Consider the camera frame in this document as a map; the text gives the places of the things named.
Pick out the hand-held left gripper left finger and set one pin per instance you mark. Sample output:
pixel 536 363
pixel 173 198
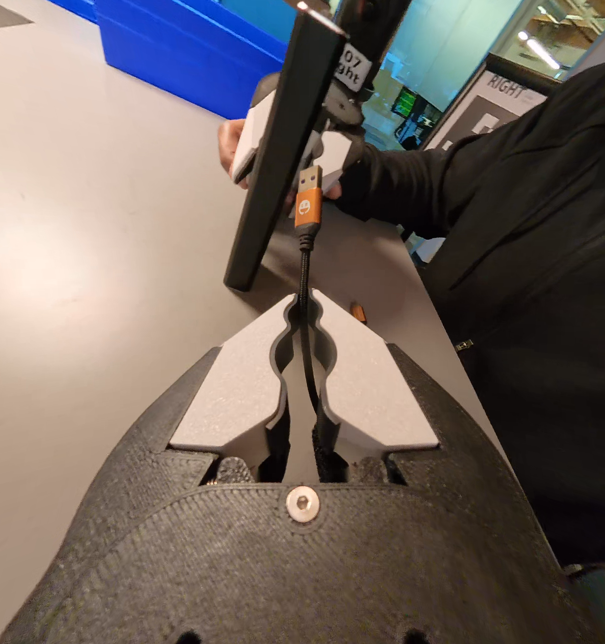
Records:
pixel 232 397

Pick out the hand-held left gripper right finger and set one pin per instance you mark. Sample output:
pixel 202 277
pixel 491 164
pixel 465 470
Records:
pixel 383 397

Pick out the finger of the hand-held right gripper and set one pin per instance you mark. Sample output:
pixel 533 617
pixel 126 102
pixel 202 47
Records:
pixel 254 136
pixel 337 151

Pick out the black usb hub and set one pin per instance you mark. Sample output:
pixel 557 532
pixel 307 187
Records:
pixel 277 151

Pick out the person's right forearm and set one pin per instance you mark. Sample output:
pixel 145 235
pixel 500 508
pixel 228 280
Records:
pixel 408 191

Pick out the person's right hand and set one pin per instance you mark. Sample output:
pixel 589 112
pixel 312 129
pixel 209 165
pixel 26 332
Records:
pixel 229 146

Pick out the blue plastic storage bin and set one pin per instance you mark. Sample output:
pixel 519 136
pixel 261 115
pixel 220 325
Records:
pixel 76 7
pixel 182 55

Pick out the black framed sign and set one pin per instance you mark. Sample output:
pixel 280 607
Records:
pixel 483 115

